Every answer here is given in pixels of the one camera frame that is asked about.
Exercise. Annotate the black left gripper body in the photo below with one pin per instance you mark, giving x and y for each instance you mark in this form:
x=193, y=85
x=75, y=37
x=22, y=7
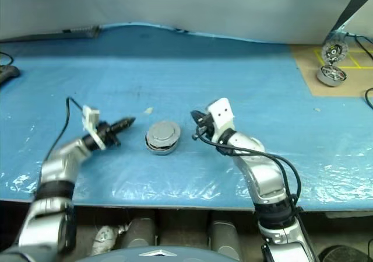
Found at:
x=109, y=133

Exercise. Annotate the blue plastic table sheet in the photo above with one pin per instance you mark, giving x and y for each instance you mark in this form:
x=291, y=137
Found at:
x=87, y=78

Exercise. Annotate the grey robot torso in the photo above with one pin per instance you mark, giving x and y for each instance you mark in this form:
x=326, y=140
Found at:
x=131, y=256

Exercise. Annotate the grey rounded cylinder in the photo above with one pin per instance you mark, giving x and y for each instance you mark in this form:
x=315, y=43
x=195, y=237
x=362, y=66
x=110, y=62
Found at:
x=224, y=235
x=141, y=230

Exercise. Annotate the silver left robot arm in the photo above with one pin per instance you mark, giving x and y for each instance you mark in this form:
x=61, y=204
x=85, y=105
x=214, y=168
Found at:
x=58, y=162

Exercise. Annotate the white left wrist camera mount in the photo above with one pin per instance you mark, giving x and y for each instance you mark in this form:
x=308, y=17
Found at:
x=90, y=116

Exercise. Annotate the black handheld controller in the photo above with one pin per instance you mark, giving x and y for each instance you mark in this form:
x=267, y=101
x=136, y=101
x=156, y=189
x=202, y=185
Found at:
x=8, y=72

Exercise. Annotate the black slanted stand leg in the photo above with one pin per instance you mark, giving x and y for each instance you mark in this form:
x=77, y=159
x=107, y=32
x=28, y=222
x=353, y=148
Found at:
x=349, y=8

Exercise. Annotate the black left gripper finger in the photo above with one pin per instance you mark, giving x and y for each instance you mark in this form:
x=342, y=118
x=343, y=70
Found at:
x=122, y=127
x=123, y=121

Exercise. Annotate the round hinged motor lid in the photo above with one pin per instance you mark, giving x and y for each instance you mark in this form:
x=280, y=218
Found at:
x=327, y=52
x=163, y=132

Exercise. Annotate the grey motor housing with rotor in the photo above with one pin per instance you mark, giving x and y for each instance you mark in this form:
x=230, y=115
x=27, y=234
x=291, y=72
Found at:
x=329, y=76

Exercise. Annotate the small beige scrap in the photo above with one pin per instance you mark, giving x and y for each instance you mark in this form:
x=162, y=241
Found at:
x=149, y=110

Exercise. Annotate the grey motor housing with stator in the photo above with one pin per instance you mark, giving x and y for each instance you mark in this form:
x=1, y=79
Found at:
x=158, y=152

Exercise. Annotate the brown board with yellow tape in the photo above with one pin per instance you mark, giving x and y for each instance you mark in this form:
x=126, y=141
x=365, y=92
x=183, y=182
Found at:
x=309, y=69

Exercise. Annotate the dark round ribbed object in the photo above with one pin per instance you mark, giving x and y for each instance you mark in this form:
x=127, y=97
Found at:
x=339, y=254

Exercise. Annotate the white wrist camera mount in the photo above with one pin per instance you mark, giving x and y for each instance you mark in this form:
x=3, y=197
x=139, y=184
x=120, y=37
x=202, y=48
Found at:
x=221, y=113
x=90, y=116

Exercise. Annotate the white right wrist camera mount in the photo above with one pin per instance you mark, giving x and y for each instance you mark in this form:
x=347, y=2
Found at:
x=221, y=113

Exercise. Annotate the white crumpled cloth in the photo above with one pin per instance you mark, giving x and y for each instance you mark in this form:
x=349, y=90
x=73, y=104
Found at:
x=105, y=238

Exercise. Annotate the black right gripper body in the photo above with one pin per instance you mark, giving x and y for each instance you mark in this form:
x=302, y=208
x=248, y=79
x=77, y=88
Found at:
x=208, y=125

